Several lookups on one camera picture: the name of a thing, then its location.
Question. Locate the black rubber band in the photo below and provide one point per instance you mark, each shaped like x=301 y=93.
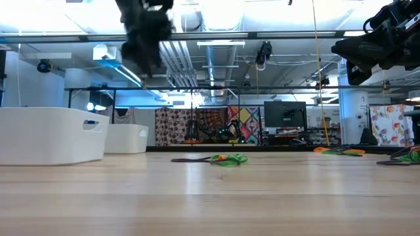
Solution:
x=190 y=160
x=385 y=162
x=341 y=148

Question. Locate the white floral curtain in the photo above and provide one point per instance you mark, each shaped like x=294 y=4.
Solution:
x=390 y=124

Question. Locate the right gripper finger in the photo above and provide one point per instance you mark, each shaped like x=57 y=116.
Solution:
x=358 y=73
x=370 y=49

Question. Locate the white plastic basket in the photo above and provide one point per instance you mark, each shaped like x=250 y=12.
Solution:
x=124 y=139
x=42 y=137

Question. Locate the black computer monitor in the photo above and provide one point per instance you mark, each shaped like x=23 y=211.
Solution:
x=285 y=113

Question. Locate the silver ventilation duct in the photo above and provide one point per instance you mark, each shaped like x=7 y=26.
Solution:
x=221 y=59

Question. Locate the white ceiling box unit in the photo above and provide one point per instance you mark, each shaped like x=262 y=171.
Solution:
x=105 y=52

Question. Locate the orange rubber band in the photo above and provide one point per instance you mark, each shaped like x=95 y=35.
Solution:
x=221 y=157
x=356 y=152
x=320 y=149

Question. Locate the black background robot arm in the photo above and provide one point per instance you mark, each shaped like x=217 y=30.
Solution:
x=192 y=131
x=229 y=131

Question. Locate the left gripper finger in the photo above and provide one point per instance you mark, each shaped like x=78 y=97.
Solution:
x=152 y=62
x=133 y=55

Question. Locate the brown dotted curtain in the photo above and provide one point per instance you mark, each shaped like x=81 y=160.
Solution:
x=170 y=128

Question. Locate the black round spotlight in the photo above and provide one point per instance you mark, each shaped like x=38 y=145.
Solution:
x=43 y=66

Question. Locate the cluttered workbench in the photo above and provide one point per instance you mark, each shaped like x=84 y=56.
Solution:
x=295 y=136

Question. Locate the dark orange web-patterned curtain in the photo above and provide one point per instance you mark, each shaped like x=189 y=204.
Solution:
x=210 y=114

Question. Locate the white round column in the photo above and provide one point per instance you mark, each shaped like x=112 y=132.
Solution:
x=354 y=108

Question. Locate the black aluminium table frame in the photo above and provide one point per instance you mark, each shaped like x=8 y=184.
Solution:
x=262 y=148

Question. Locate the long grey horizontal beam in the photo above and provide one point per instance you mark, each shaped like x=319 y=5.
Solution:
x=213 y=35

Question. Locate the colourful geometric curtain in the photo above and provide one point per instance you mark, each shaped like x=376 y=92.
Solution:
x=246 y=116

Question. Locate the black hanging camera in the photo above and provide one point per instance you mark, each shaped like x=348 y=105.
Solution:
x=264 y=52

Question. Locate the white hanging cloth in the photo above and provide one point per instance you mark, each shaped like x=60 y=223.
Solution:
x=128 y=114

